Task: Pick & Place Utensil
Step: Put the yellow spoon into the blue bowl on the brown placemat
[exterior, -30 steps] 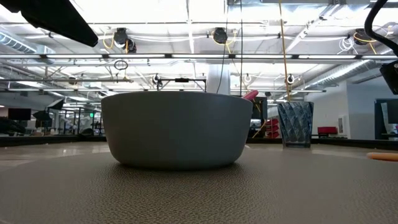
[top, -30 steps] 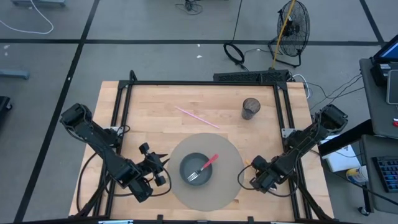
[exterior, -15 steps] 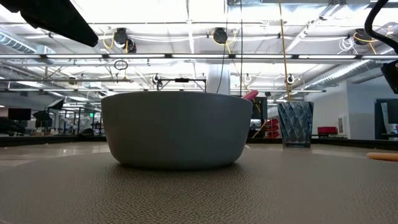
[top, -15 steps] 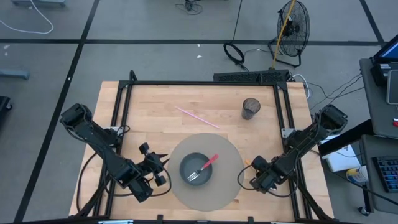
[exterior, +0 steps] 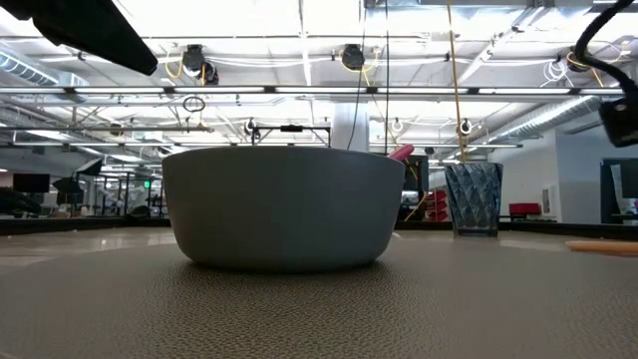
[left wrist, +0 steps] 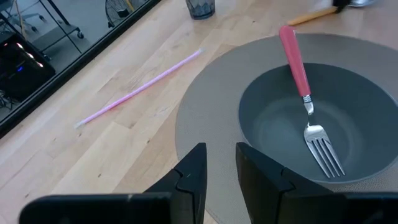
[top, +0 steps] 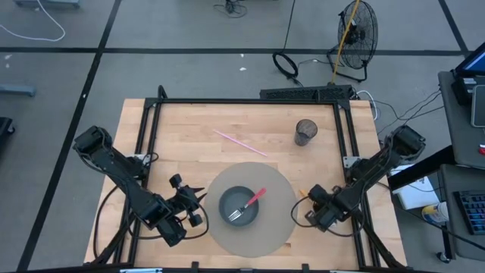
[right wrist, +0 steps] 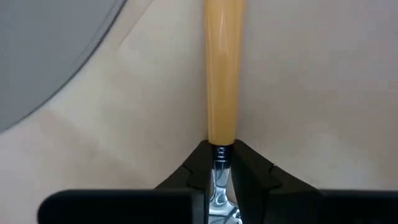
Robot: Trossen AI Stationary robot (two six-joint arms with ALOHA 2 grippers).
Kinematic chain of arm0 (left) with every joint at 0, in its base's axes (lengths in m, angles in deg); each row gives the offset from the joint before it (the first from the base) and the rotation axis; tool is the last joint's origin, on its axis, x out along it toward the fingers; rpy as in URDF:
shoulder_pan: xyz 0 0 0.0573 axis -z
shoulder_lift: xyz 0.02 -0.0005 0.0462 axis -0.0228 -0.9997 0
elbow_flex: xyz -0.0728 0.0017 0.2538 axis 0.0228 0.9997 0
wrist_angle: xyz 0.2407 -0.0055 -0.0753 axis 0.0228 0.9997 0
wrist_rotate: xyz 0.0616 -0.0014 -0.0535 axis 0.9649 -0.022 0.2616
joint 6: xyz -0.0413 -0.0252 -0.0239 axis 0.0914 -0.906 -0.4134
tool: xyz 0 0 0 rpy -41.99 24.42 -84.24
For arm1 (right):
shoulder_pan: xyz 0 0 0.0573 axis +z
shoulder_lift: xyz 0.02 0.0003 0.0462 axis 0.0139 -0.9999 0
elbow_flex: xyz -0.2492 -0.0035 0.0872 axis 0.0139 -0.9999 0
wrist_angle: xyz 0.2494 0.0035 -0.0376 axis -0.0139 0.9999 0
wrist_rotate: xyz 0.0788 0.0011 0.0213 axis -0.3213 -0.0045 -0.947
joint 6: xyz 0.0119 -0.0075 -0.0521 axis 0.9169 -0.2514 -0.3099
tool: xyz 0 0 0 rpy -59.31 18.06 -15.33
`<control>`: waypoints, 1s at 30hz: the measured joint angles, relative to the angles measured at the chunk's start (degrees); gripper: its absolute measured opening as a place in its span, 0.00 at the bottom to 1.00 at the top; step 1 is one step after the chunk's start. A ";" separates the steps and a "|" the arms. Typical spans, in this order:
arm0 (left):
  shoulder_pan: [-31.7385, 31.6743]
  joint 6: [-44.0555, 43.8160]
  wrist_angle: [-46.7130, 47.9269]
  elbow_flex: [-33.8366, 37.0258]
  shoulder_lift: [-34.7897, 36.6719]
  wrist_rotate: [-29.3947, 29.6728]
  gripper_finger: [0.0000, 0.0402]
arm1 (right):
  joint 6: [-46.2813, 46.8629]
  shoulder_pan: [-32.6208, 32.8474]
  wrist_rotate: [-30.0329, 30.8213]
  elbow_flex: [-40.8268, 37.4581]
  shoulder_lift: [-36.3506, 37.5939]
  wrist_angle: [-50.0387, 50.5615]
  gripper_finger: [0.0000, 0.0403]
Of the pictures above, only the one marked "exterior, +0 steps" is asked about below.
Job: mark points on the beige textured placemat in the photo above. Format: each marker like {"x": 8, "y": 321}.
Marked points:
{"x": 319, "y": 314}

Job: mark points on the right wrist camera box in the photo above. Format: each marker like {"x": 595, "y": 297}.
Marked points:
{"x": 620, "y": 122}

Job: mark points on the blue faceted glass tumbler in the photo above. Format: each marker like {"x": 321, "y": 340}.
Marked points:
{"x": 473, "y": 199}

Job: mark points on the red box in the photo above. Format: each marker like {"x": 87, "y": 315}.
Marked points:
{"x": 524, "y": 209}

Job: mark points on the grey round bowl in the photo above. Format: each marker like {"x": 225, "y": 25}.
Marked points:
{"x": 281, "y": 209}

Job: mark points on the black metal rack frame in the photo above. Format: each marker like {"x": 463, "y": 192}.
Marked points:
{"x": 124, "y": 194}

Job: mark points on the grey horizontal ceiling pipe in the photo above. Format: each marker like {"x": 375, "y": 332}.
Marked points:
{"x": 99, "y": 129}

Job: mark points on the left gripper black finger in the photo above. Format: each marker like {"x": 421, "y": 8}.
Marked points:
{"x": 95, "y": 32}

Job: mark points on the red drawer cabinet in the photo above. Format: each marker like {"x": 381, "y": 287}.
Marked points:
{"x": 437, "y": 205}

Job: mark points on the black studio light hood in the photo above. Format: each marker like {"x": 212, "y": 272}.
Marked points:
{"x": 90, "y": 167}

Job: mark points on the silver ventilation duct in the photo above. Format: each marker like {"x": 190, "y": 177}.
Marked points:
{"x": 548, "y": 117}

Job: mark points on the black table edge rail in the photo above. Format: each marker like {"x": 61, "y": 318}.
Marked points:
{"x": 75, "y": 224}

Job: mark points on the dark doorway frame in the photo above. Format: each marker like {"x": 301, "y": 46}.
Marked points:
{"x": 605, "y": 192}

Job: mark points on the white building pillar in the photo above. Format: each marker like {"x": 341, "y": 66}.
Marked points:
{"x": 344, "y": 127}

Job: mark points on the long ceiling light bar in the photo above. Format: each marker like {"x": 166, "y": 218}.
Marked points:
{"x": 319, "y": 90}

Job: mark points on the dark computer monitor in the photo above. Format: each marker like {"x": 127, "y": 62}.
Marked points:
{"x": 31, "y": 183}

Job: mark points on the black overhead camera frame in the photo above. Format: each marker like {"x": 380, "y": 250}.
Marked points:
{"x": 291, "y": 128}

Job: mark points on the pink utensil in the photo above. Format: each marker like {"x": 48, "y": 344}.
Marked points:
{"x": 403, "y": 152}

